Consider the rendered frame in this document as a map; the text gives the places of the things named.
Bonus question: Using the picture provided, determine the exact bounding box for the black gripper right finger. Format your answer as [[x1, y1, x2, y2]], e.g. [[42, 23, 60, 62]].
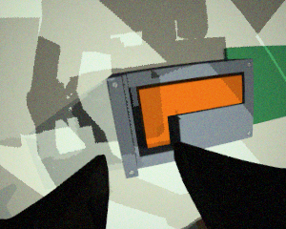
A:
[[174, 142, 286, 229]]

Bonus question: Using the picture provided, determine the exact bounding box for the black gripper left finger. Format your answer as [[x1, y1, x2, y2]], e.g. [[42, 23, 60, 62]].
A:
[[0, 154, 110, 229]]

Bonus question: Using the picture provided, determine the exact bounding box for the orange l-shaped part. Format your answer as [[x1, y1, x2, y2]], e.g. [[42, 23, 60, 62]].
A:
[[136, 73, 242, 149]]

